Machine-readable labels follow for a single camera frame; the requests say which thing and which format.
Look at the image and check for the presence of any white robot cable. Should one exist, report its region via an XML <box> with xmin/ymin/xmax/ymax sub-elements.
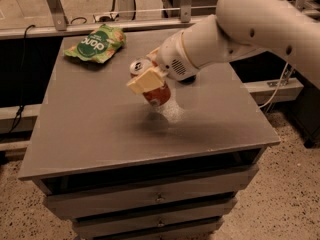
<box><xmin>258</xmin><ymin>62</ymin><xmax>290</xmax><ymax>110</ymax></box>

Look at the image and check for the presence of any red coke can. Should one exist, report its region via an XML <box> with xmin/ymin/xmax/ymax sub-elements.
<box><xmin>127</xmin><ymin>58</ymin><xmax>171</xmax><ymax>106</ymax></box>

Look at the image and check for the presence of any metal railing bar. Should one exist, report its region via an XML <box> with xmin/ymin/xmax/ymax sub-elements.
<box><xmin>0</xmin><ymin>16</ymin><xmax>205</xmax><ymax>40</ymax></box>

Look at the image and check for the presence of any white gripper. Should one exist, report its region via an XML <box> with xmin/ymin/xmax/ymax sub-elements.
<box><xmin>126</xmin><ymin>31</ymin><xmax>199</xmax><ymax>94</ymax></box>

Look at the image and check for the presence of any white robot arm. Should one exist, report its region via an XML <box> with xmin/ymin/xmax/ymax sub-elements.
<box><xmin>127</xmin><ymin>0</ymin><xmax>320</xmax><ymax>94</ymax></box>

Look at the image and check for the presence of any green chip bag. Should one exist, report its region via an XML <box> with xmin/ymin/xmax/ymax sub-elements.
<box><xmin>64</xmin><ymin>24</ymin><xmax>126</xmax><ymax>64</ymax></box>

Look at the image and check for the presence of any black hanging cable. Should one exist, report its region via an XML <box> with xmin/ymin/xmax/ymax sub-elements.
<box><xmin>6</xmin><ymin>24</ymin><xmax>36</xmax><ymax>135</ymax></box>

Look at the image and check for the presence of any grey drawer cabinet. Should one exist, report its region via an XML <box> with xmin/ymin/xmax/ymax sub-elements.
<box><xmin>19</xmin><ymin>30</ymin><xmax>279</xmax><ymax>240</ymax></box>

